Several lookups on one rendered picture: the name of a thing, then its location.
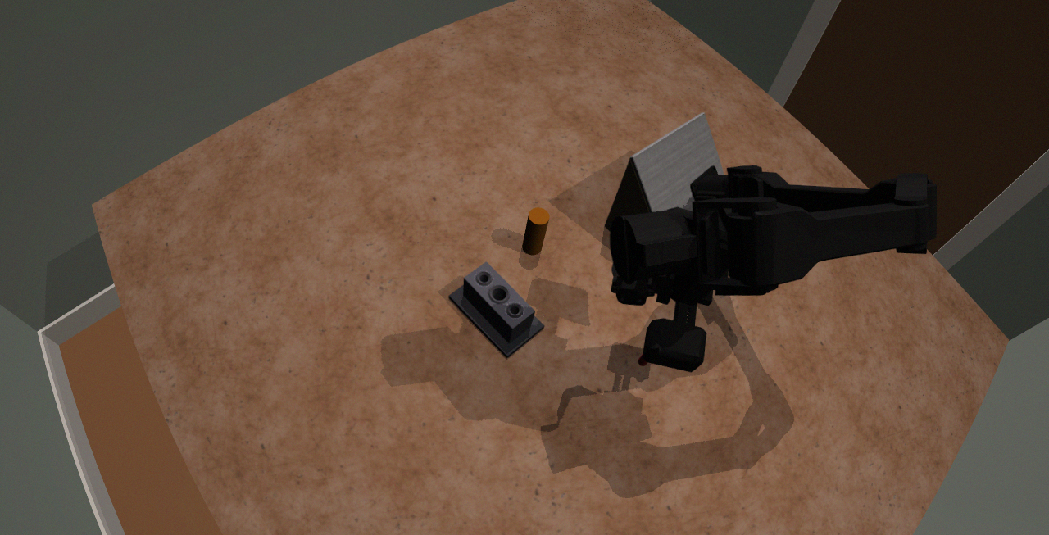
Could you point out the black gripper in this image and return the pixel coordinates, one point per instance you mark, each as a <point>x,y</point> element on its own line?
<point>675,343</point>

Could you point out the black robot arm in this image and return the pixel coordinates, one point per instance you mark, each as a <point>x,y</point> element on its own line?
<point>765,231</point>

